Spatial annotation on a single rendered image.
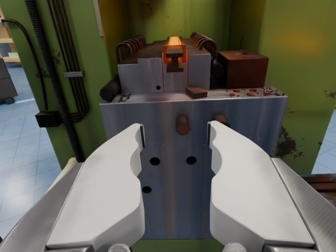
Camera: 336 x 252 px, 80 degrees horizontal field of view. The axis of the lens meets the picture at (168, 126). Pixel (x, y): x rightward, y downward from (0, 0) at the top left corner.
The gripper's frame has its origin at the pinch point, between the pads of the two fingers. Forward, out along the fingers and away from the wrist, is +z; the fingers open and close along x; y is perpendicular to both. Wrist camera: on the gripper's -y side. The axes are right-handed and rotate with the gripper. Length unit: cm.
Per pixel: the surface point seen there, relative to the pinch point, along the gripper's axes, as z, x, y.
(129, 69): 33.0, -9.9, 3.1
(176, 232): 27, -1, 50
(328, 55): 47, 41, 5
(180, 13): 81, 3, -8
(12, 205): 82, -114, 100
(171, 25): 81, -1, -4
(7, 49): 686, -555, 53
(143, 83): 32.9, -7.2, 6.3
